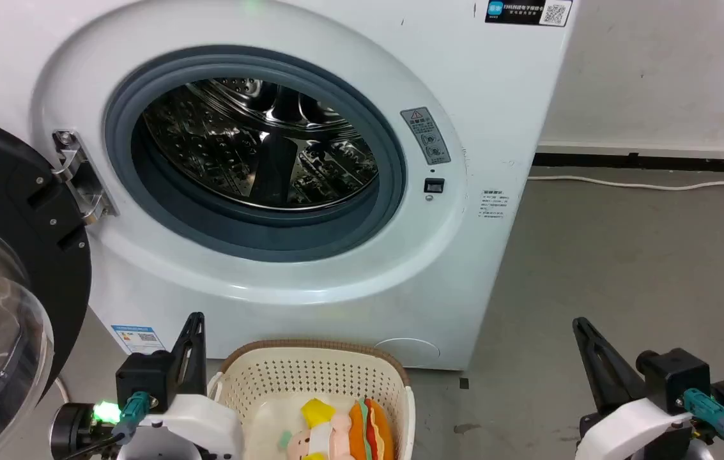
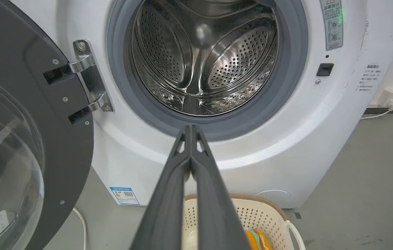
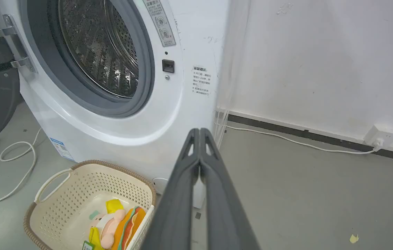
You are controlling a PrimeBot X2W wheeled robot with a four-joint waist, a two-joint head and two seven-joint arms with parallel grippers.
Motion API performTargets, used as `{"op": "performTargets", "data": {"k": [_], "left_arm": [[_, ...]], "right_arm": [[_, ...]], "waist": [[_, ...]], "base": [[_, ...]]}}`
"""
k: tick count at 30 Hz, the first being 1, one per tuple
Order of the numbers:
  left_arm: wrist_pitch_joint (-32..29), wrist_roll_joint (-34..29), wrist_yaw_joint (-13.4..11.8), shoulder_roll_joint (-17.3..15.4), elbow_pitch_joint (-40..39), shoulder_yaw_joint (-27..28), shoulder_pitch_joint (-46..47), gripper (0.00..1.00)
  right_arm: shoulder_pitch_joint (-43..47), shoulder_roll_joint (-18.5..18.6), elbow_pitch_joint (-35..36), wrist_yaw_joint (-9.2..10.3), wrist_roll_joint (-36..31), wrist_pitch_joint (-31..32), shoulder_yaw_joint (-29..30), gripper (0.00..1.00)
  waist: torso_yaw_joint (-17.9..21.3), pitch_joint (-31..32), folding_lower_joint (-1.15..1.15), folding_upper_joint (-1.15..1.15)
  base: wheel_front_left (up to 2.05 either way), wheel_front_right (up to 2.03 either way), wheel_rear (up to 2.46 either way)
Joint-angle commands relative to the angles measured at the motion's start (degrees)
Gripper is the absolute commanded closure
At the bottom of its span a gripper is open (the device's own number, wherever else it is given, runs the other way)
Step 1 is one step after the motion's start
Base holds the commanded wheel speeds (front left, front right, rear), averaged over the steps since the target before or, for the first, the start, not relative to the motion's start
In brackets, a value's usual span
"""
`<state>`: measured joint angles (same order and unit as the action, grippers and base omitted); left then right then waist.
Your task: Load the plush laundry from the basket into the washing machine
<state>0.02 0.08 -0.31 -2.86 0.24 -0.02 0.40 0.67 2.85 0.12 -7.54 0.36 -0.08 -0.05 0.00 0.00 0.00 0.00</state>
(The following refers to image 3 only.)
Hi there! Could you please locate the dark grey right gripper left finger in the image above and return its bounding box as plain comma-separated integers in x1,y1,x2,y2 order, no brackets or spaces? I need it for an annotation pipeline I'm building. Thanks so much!
140,128,200,250

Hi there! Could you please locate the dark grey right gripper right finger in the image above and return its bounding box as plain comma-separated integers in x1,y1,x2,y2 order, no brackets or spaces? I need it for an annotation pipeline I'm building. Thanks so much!
199,128,260,250

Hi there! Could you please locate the white front-load washing machine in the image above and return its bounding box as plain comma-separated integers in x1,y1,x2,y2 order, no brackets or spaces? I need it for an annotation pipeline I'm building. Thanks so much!
0,0,231,209

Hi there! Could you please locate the orange striped plush toy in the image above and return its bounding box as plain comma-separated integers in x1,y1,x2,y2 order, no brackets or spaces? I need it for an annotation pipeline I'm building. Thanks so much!
112,206,147,250

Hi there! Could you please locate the pink doll with yellow clothes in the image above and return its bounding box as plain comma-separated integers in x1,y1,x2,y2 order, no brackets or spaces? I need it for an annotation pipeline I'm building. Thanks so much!
88,199,126,250

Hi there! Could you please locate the cream perforated laundry basket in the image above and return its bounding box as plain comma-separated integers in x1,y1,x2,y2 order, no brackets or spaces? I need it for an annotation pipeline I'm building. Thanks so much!
23,160,157,250

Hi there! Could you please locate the white adapter cable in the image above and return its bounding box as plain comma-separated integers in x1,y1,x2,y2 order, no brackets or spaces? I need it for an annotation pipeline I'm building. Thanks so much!
225,125,380,155

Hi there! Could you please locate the white power strip cable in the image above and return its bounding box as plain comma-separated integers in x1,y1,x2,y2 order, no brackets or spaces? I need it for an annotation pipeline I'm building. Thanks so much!
0,128,42,204

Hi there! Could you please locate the white wall socket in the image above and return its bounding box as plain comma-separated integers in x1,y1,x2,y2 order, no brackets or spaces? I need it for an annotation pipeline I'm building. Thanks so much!
363,124,393,150

